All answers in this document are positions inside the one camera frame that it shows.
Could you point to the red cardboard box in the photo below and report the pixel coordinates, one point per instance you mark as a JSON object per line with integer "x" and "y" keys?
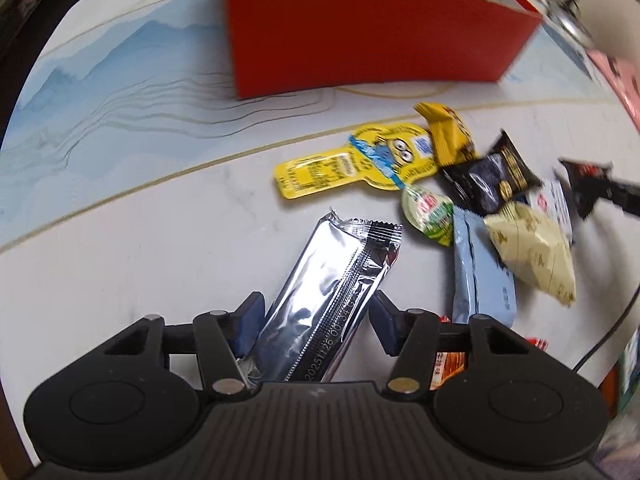
{"x": 289, "y": 45}

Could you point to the black sesame snack packet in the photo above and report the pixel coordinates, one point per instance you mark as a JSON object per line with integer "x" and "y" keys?
{"x": 487, "y": 183}

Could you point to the yellow minion snack packet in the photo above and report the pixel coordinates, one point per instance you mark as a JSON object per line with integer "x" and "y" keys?
{"x": 386, "y": 157}

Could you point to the white blue milk candy packet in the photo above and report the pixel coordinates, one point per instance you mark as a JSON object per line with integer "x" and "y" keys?
{"x": 549, "y": 199}

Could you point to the red chip bag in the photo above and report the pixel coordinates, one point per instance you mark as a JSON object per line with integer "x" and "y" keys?
{"x": 449, "y": 364}

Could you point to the cream yellow snack packet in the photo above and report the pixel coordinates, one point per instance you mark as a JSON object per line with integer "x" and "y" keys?
{"x": 534, "y": 248}

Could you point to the yellow sesame snack packet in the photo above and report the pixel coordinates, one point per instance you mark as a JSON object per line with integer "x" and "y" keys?
{"x": 452, "y": 140}

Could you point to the silver desk lamp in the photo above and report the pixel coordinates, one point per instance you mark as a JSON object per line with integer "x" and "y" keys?
{"x": 575, "y": 5}

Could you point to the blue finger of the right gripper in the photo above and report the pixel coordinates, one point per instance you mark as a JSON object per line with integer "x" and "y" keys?
{"x": 590, "y": 182}

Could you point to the pink plastic bag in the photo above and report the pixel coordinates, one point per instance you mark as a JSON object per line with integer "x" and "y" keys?
{"x": 622, "y": 77}

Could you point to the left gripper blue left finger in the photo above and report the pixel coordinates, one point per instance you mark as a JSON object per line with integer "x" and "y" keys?
{"x": 246, "y": 323}

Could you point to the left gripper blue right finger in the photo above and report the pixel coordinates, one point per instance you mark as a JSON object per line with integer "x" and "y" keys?
{"x": 389, "y": 323}

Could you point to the dark brown chocolate bar packet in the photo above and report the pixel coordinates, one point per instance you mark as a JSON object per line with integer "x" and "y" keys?
{"x": 310, "y": 325}

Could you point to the blue mountain table runner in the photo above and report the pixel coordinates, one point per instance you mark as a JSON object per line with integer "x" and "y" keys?
{"x": 152, "y": 94}

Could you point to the light blue snack packet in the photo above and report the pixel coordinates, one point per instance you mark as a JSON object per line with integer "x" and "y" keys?
{"x": 482, "y": 284}

